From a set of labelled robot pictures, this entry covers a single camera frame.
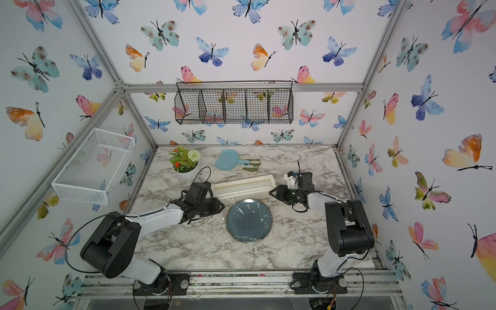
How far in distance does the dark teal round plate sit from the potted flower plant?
0.28m

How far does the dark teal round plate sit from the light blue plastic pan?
0.24m

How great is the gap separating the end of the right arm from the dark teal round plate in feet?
0.35

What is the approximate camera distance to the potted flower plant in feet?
3.10

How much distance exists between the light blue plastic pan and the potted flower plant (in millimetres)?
169

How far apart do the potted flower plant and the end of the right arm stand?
404 millimetres

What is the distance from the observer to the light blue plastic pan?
1107 mm

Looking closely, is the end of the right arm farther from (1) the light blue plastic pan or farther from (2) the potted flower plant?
(2) the potted flower plant

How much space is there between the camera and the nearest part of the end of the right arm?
2.41ft

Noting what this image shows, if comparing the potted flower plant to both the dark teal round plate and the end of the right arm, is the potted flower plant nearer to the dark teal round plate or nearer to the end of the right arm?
the dark teal round plate

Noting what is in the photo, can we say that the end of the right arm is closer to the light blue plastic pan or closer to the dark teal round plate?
the dark teal round plate

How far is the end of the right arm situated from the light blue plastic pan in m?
0.29

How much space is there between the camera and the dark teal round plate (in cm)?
85
